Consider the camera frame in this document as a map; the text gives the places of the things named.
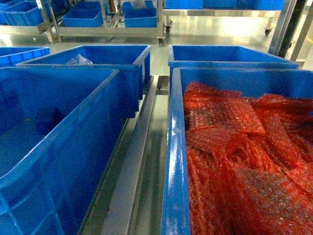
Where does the stainless steel flow rack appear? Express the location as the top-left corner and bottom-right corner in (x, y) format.
(0, 0), (313, 235)

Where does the blue bin with clear bag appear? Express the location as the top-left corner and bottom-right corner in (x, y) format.
(17, 45), (152, 99)

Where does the blue bin behind red wrap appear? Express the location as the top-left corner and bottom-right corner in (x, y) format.
(168, 45), (299, 76)

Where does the blue bin with red wrap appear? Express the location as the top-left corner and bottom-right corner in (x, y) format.
(160, 68), (313, 235)

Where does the red bubble wrap pile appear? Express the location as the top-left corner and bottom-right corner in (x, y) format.
(183, 82), (313, 235)

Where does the empty blue plastic bin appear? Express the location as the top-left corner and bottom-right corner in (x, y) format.
(0, 67), (140, 235)

